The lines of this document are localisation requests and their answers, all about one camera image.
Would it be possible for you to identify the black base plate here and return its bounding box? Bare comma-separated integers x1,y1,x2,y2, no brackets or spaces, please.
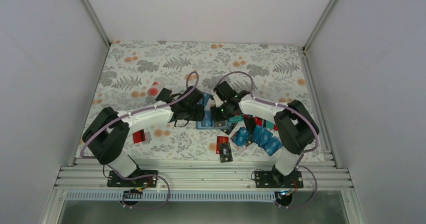
106,170,158,188
252,170,304,189

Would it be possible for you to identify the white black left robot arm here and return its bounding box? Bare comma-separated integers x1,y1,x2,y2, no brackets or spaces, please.
82,86,204,186

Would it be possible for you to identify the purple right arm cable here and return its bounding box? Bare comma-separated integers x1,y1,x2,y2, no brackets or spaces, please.
212,71,320,210

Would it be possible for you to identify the teal leather card holder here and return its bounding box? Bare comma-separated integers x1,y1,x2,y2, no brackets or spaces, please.
195,110,230,130

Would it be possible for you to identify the white card with red circle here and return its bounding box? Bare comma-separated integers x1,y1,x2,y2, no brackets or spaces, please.
147,81,163,97

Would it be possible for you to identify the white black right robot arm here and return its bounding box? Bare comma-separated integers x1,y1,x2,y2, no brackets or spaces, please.
210,81,319,187

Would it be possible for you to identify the black card near left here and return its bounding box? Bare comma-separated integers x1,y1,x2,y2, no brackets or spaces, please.
155,88,173,103

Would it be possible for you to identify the red yellow logo card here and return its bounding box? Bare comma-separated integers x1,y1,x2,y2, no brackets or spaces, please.
216,136,229,154

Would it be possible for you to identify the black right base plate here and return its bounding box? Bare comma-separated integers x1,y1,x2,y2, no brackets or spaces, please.
252,170,304,189

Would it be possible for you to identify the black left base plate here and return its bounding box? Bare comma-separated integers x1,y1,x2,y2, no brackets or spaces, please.
106,170,158,188

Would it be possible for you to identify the red card under left arm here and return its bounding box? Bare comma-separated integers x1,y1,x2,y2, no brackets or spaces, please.
132,129,146,144

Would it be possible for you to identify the aluminium rail frame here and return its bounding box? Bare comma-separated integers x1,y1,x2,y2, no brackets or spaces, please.
54,159,354,191

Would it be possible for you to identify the blue card pile front right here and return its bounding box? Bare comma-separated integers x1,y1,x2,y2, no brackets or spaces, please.
231,126,283,156

